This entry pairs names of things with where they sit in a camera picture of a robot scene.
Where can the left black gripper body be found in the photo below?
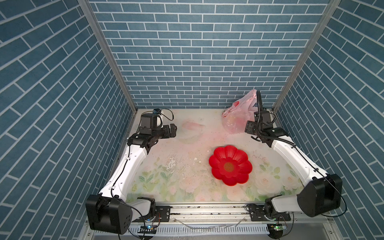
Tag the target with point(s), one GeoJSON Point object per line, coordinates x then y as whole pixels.
{"type": "Point", "coordinates": [162, 132]}

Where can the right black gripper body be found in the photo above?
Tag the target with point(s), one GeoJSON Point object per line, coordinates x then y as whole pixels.
{"type": "Point", "coordinates": [252, 128]}

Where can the pink plastic bag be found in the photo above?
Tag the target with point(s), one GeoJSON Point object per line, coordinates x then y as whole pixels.
{"type": "Point", "coordinates": [234, 119]}

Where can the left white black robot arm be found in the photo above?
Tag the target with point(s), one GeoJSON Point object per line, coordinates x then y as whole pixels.
{"type": "Point", "coordinates": [109, 211]}

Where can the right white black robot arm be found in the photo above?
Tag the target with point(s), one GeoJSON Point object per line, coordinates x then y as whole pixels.
{"type": "Point", "coordinates": [322, 191]}

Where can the red flower-shaped plate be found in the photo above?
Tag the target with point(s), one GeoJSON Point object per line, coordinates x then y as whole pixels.
{"type": "Point", "coordinates": [230, 165]}

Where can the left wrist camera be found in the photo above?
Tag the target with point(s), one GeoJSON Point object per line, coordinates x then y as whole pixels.
{"type": "Point", "coordinates": [157, 112]}

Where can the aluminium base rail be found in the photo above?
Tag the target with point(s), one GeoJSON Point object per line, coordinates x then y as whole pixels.
{"type": "Point", "coordinates": [222, 221]}

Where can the right metal corner post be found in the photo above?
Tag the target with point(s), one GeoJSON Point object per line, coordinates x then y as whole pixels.
{"type": "Point", "coordinates": [315, 36]}

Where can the metal corner post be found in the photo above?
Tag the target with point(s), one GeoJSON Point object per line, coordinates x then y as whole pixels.
{"type": "Point", "coordinates": [315, 36]}
{"type": "Point", "coordinates": [93, 22]}

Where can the left metal corner post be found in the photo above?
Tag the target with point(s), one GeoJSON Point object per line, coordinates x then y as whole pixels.
{"type": "Point", "coordinates": [93, 22]}

